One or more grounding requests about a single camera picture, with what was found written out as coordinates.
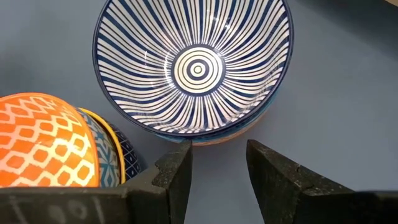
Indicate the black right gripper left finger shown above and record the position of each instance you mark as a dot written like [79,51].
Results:
[93,205]

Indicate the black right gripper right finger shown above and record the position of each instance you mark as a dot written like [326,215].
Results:
[311,202]

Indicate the dark blue diamond-patterned bowl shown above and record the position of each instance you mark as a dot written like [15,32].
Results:
[130,155]

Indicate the light blue star-patterned bowl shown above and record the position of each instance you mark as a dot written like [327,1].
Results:
[43,140]

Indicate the red wave-patterned bowl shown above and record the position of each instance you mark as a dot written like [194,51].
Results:
[197,68]

